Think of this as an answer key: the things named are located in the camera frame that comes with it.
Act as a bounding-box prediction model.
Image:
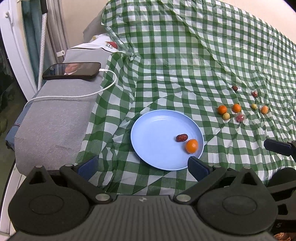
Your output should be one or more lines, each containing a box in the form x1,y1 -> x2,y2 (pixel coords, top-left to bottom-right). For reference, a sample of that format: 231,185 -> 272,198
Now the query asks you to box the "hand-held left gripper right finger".
173,156 -> 266,205

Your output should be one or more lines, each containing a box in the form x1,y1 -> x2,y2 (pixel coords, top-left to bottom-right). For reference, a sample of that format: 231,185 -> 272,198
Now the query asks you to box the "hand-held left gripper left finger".
28,156 -> 112,205

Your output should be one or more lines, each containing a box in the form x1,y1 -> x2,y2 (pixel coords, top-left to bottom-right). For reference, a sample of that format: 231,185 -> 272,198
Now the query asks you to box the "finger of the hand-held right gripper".
264,138 -> 296,163

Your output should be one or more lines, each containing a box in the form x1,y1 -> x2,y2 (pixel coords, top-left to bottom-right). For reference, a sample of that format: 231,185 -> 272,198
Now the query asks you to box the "light blue plate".
131,110 -> 205,171

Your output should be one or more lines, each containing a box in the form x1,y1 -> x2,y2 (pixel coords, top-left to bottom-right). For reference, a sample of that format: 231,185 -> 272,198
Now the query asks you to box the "grey cushion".
14,48 -> 111,176

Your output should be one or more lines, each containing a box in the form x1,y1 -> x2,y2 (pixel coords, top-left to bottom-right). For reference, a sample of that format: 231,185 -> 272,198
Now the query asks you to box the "green checked tablecloth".
76,0 -> 296,200

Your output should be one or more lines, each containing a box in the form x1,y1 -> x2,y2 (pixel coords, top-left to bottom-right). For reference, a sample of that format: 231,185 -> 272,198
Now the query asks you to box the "black smartphone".
42,62 -> 102,81

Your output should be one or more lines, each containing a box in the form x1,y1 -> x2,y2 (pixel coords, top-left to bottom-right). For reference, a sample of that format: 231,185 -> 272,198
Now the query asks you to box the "white printed pillow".
89,34 -> 119,55

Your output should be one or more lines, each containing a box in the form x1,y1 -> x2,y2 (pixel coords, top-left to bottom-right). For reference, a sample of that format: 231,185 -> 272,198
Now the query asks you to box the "black-white patterned pole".
37,0 -> 49,91

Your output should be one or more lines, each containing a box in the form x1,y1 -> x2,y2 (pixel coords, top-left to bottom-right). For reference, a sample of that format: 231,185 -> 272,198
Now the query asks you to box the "grey bedding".
83,15 -> 105,42

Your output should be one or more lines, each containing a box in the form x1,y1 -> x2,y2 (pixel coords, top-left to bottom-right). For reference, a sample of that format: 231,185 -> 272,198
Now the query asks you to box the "grey curtain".
46,0 -> 70,55

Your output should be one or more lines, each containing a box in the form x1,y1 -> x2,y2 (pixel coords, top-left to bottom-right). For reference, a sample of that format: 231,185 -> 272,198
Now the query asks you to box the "white charging cable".
24,68 -> 117,114

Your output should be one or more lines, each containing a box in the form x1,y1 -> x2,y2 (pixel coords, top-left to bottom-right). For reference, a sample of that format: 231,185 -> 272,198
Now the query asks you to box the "white door frame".
0,0 -> 38,90

